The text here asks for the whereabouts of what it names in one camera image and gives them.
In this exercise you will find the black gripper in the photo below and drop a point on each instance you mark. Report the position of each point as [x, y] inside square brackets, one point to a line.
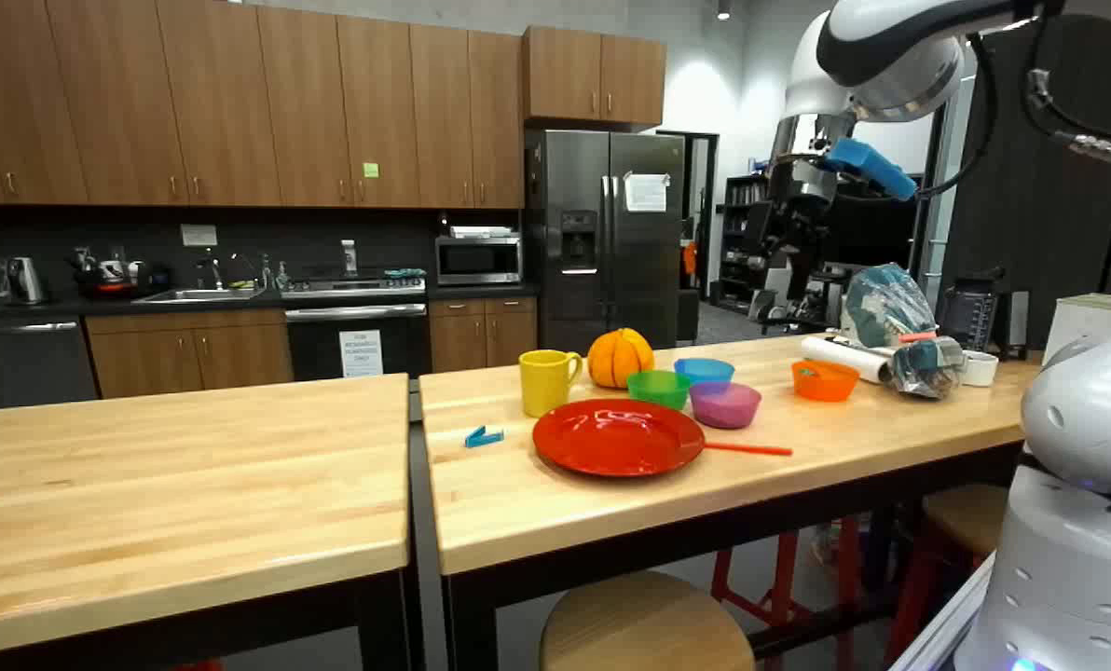
[814, 170]

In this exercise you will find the purple translucent plastic bowl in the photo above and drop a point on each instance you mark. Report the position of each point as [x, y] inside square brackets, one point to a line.
[726, 409]

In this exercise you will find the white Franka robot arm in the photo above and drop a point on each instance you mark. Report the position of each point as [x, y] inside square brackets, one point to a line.
[1079, 534]

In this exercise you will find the orange plastic bowl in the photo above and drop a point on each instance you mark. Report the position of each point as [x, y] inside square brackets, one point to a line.
[822, 383]

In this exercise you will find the blue plastic bowl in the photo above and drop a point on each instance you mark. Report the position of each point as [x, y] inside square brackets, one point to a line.
[707, 372]

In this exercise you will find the green plastic bowl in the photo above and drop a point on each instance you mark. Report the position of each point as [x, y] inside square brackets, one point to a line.
[659, 391]

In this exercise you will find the black storage shelf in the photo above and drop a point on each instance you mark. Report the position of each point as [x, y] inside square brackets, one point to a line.
[744, 243]

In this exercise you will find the clear plastic bag of beans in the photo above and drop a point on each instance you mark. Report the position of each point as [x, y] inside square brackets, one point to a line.
[885, 303]

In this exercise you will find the white paper on refrigerator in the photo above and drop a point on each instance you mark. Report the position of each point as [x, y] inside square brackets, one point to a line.
[645, 191]

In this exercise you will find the white paper towel roll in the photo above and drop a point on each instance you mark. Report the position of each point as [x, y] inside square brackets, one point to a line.
[846, 361]

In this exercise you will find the black water jug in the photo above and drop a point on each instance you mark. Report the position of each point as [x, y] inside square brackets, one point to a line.
[971, 319]

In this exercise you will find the small wooden cabinet over refrigerator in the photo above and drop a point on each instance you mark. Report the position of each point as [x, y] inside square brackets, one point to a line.
[593, 75]

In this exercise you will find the white printed mug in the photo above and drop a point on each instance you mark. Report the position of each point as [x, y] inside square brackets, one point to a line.
[979, 366]

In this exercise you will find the thin orange stick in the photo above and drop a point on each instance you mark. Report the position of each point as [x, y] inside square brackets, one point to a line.
[753, 448]

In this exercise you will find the white box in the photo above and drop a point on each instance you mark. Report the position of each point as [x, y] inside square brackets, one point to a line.
[1097, 324]

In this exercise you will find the red plate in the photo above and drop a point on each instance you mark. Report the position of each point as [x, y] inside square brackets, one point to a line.
[616, 438]

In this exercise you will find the yellow mug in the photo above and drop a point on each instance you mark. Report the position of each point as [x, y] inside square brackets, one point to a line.
[543, 383]

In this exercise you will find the steel microwave oven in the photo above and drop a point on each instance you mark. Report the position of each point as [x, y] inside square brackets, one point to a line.
[480, 263]

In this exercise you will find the narrow wooden base cabinet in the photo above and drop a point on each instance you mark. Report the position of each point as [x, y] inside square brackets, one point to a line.
[482, 332]

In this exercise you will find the wooden stool red legs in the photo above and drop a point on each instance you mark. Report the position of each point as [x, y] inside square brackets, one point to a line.
[966, 518]
[779, 583]
[644, 628]

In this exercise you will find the small blue clip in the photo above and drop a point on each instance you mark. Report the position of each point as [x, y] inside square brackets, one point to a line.
[480, 438]

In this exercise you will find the green sticker on cabinet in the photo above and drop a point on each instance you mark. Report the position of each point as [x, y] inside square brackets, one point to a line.
[369, 170]

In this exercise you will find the white paper on oven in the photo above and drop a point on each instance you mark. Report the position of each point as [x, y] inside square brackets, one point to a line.
[362, 353]

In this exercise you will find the black built-in oven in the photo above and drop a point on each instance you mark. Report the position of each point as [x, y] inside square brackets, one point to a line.
[319, 339]

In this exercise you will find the wide wooden base cabinet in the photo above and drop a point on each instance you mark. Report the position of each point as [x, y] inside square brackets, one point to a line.
[188, 353]

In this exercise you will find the dark pot on counter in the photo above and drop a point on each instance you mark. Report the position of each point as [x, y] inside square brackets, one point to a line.
[108, 279]

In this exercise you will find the steel kettle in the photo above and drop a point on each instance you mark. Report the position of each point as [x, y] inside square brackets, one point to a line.
[29, 283]

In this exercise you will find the dark dishwasher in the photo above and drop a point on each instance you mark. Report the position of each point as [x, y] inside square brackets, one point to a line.
[20, 363]

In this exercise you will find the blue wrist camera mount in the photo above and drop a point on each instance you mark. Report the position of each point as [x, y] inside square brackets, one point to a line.
[875, 170]

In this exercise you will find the long wooden wall cabinets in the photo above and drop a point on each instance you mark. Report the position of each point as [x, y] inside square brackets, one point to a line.
[206, 98]

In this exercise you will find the white wall outlet plate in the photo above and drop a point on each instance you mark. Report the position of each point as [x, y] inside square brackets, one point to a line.
[200, 235]

